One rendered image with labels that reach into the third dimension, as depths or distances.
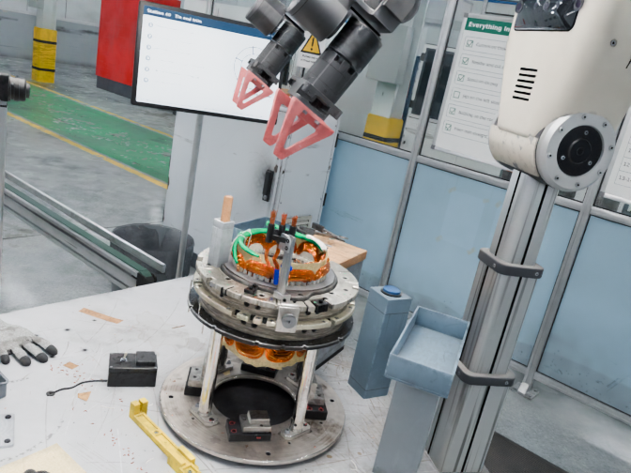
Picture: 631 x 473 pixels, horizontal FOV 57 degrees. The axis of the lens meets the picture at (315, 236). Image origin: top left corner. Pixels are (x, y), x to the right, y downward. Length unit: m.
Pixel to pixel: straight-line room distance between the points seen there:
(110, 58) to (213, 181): 1.82
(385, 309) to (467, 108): 2.18
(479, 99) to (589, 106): 2.16
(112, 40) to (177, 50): 3.14
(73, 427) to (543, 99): 1.05
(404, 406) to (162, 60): 1.42
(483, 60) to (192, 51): 1.74
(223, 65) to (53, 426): 1.35
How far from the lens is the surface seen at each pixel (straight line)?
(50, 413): 1.25
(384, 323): 1.32
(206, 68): 2.12
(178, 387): 1.29
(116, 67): 5.15
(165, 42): 2.10
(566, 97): 1.16
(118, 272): 2.01
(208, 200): 3.83
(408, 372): 1.00
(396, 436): 1.15
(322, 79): 0.80
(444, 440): 1.44
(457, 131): 3.37
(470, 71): 3.37
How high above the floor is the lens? 1.50
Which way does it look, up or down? 17 degrees down
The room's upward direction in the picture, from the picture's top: 11 degrees clockwise
